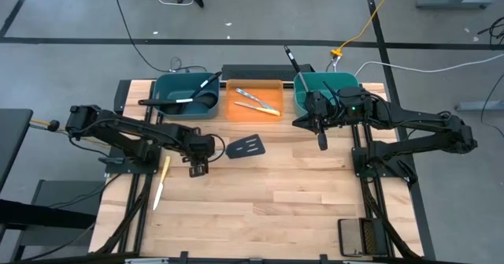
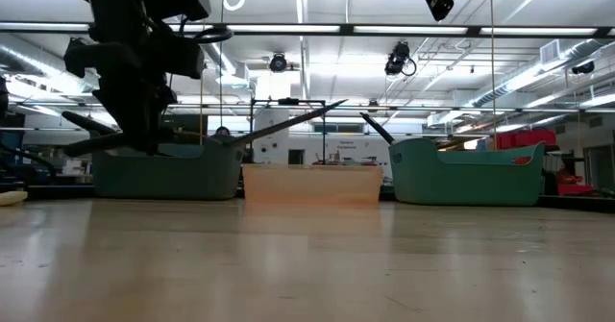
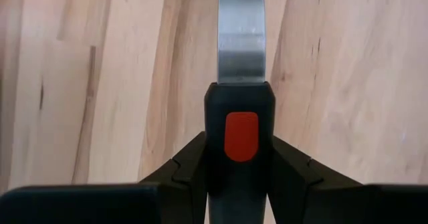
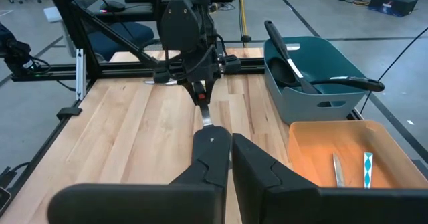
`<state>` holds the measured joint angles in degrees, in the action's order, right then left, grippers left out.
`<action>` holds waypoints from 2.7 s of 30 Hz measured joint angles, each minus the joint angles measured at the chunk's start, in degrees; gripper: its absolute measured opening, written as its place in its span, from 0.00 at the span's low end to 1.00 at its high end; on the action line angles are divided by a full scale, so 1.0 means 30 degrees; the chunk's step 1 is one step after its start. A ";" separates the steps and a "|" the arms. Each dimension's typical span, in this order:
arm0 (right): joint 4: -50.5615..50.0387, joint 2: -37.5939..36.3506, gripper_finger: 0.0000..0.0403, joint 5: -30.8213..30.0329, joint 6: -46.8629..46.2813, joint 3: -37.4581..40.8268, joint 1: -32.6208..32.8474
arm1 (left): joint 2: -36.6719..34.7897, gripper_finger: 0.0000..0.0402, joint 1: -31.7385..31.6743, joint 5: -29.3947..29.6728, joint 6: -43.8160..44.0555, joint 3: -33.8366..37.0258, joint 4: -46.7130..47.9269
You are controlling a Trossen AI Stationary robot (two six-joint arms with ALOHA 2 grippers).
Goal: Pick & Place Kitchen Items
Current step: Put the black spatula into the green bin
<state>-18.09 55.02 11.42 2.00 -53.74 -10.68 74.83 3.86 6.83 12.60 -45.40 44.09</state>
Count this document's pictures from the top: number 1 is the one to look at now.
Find black perforated metal panel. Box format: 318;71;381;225
220;63;315;82

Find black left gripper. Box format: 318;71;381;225
179;126;217;179

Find black slotted spatula steel handle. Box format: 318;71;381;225
283;45;314;96

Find black cable bundle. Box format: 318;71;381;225
476;16;504;45

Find black floor cable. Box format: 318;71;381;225
113;0;208;73

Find yellow cord with black knob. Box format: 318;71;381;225
29;117;111;149

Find black spatula with black handle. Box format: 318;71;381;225
224;133;267;160

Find black aluminium table frame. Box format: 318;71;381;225
351;121;425;259
94;78;165;256

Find yellow handled table knife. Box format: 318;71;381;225
152;155;172;212
234;101;282;117

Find white floor cable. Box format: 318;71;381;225
354;53;504;78

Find black flat bar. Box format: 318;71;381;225
0;199;98;230

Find metal box grater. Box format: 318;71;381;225
337;218;389;258

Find black table edge rail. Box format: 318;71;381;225
15;250;465;264

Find grey floor bar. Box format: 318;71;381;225
456;100;504;112

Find yellow extension cable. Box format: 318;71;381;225
329;0;401;58

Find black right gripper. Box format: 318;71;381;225
292;90;350;152

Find teal plastic bin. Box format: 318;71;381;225
151;72;221;120
294;71;360;117

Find orange translucent plastic bin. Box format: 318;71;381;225
224;79;285;123

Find black plastic ladle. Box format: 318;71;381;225
137;92;217;108
184;71;224;102

